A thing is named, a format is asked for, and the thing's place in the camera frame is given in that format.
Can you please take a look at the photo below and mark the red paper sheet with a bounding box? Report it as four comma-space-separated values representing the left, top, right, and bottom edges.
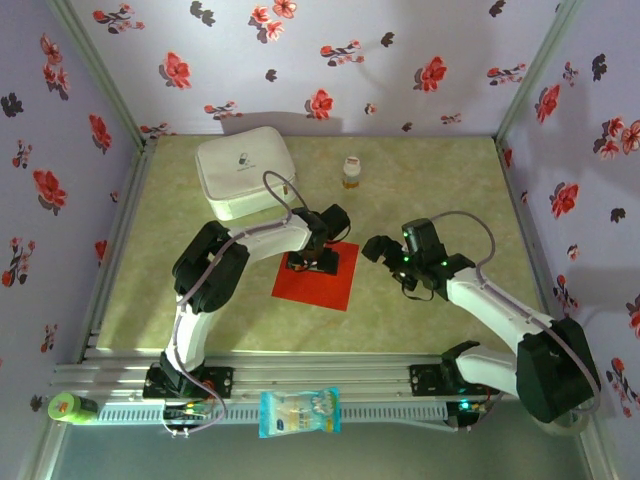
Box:
271, 239, 361, 313

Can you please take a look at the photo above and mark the amber pill bottle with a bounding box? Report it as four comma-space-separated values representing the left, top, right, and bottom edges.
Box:
341, 155, 362, 190

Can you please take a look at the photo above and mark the white zip pouch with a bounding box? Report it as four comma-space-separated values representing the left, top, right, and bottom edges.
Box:
194, 125, 300, 222

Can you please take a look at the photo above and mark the blue snack packet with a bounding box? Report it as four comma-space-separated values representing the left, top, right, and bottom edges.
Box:
258, 387, 343, 440

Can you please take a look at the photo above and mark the green cylindrical can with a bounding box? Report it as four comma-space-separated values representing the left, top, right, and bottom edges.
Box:
47, 392, 100, 427

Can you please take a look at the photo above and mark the lilac right arm cable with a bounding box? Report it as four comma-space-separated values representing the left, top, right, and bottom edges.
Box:
429, 210, 601, 434

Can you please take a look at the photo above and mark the lilac arm cable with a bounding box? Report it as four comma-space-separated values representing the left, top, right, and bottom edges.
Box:
429, 210, 601, 434
159, 170, 309, 437

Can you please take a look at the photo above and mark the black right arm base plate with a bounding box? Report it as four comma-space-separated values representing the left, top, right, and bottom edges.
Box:
408, 363, 500, 397

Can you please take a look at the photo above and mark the long aluminium base rail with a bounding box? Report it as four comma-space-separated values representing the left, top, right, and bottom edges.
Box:
49, 352, 524, 401

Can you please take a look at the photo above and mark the aluminium table edge rail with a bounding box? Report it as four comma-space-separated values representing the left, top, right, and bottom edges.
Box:
74, 137, 160, 364
493, 137, 561, 324

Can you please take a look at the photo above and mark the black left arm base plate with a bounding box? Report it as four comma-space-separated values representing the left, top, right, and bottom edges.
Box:
143, 366, 235, 400

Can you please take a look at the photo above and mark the grey slotted cable duct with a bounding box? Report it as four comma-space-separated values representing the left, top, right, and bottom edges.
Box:
97, 402, 449, 426

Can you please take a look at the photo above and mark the lilac left arm cable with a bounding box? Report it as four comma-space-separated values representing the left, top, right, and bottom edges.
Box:
159, 170, 309, 437

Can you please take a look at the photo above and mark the aluminium frame post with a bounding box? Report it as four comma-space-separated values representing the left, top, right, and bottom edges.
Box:
47, 0, 151, 149
493, 0, 585, 144

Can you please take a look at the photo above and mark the aluminium frame bar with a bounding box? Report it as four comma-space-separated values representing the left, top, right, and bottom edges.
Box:
27, 422, 69, 480
579, 399, 619, 480

